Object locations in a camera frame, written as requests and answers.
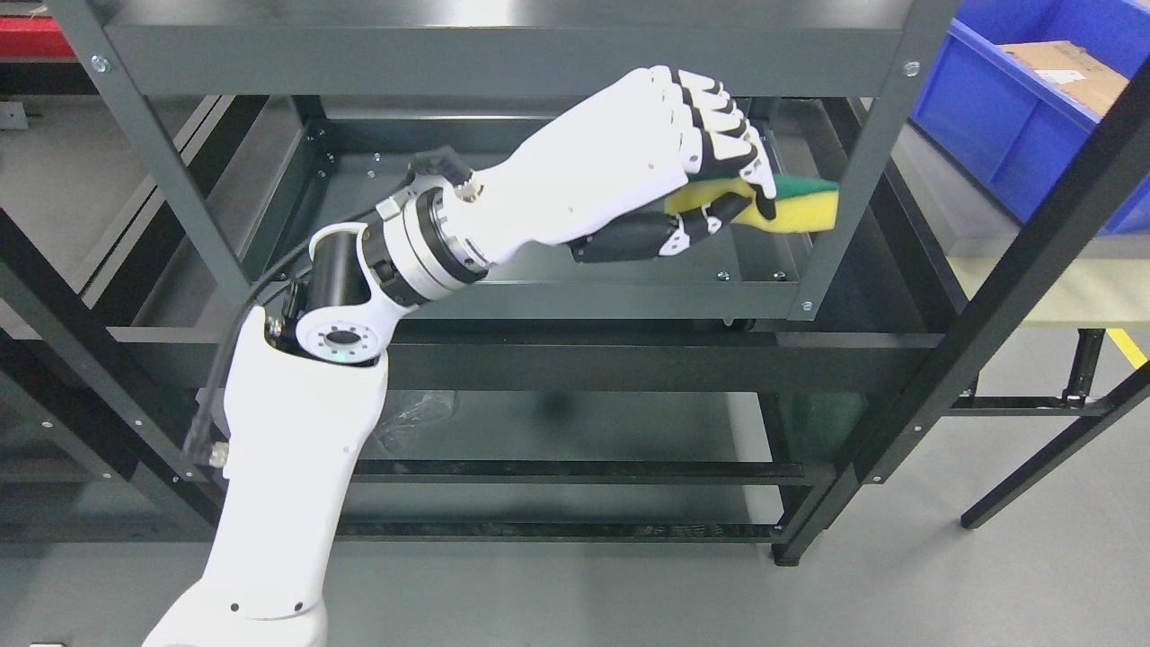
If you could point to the cardboard box in bin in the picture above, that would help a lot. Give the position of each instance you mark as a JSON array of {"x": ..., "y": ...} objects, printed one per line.
[{"x": 1073, "y": 71}]

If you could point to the blue plastic bin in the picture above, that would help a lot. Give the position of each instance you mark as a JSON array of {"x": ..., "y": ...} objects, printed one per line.
[{"x": 1011, "y": 131}]

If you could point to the green yellow sponge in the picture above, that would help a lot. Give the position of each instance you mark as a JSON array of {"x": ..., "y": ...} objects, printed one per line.
[{"x": 800, "y": 205}]

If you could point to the grey metal shelf unit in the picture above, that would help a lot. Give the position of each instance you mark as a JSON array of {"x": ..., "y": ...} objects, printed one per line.
[{"x": 520, "y": 51}]

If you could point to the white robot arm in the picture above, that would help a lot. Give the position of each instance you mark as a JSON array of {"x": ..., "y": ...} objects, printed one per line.
[{"x": 303, "y": 380}]

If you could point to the black metal shelf rack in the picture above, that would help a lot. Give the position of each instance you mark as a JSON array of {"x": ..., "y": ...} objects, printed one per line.
[{"x": 844, "y": 397}]

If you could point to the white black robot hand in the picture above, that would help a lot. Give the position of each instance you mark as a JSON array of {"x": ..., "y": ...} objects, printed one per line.
[{"x": 645, "y": 168}]

